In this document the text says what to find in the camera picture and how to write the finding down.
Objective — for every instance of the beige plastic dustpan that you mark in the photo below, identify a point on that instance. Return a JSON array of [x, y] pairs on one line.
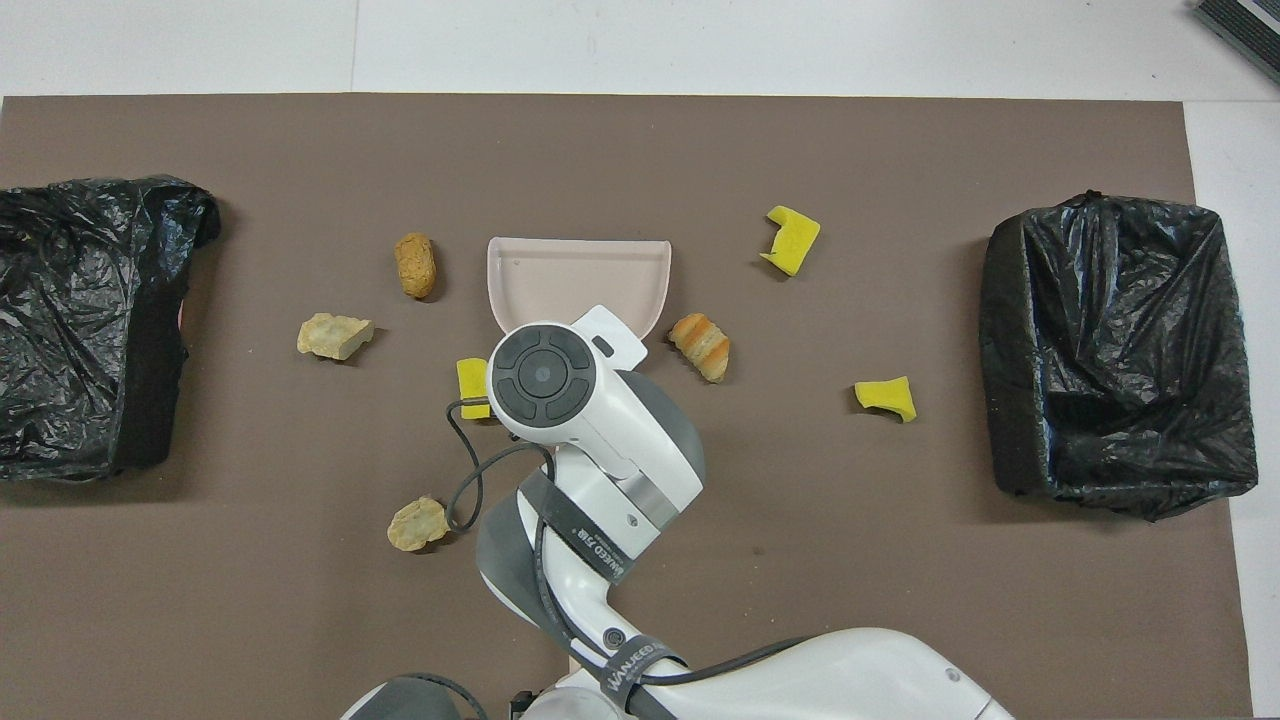
[[575, 275]]

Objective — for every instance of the brown fried nugget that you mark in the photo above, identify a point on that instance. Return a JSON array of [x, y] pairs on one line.
[[416, 266]]

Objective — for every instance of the pale toy dumpling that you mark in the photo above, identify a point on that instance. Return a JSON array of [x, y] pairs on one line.
[[418, 525]]

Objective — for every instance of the pale bread chunk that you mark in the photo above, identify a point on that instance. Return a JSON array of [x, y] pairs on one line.
[[333, 336]]

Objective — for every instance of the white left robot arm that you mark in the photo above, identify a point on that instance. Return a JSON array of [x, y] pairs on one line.
[[410, 700]]

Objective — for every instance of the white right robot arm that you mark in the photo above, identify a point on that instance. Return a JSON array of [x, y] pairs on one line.
[[545, 375]]

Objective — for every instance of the black bag lined bin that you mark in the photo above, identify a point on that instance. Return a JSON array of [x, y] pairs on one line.
[[80, 300], [1100, 350]]

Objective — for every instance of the striped toy croissant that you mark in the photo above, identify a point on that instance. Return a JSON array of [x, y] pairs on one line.
[[702, 348]]

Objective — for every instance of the notched yellow sponge piece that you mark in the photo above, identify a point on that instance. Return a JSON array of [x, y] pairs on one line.
[[795, 243]]

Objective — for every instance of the small yellow sponge piece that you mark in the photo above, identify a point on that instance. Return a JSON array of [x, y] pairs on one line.
[[886, 397]]

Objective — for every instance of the brown table mat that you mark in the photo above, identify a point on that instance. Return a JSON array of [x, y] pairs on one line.
[[900, 150]]

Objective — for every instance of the dark grey ribbed device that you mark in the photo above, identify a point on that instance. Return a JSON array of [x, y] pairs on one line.
[[1245, 30]]

